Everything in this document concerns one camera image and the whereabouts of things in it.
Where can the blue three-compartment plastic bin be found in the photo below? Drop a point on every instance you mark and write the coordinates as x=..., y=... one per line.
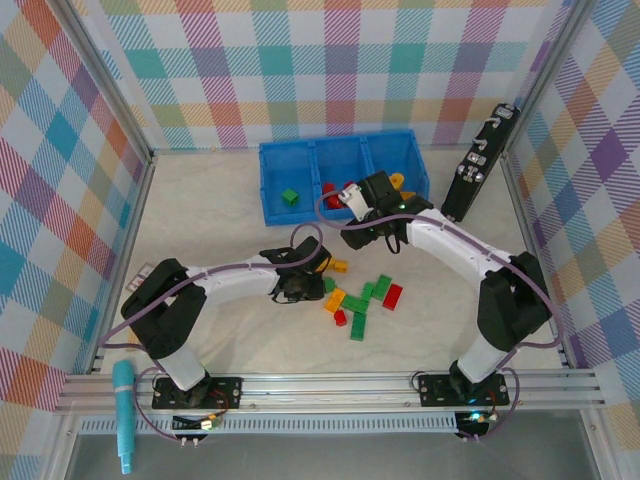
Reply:
x=280, y=165

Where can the aluminium mounting rail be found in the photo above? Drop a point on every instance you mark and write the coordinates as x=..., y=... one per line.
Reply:
x=325, y=390

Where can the aluminium side frame rail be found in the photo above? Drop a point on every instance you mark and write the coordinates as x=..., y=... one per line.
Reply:
x=134, y=225
x=520, y=210

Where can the aluminium upright frame post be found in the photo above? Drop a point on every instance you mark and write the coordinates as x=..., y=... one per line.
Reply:
x=556, y=50
x=118, y=85

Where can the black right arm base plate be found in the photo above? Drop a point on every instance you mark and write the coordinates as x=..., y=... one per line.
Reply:
x=435, y=390

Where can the small yellow lego brick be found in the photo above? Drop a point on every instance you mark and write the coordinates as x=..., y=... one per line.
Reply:
x=341, y=267

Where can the small red lego brick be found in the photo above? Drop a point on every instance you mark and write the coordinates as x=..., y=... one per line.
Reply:
x=340, y=317

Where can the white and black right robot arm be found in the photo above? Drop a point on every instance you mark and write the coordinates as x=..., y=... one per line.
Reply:
x=450, y=240

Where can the small green lego brick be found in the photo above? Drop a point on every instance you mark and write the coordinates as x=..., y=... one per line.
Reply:
x=329, y=285

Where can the teal cylindrical tool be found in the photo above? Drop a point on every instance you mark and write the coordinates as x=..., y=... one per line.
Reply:
x=124, y=400

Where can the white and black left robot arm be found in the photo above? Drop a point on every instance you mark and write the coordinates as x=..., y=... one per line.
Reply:
x=235, y=285

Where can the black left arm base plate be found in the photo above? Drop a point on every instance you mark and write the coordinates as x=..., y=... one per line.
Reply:
x=225, y=392

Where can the black case with metal latches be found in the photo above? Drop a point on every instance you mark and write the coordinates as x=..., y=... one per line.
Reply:
x=492, y=145

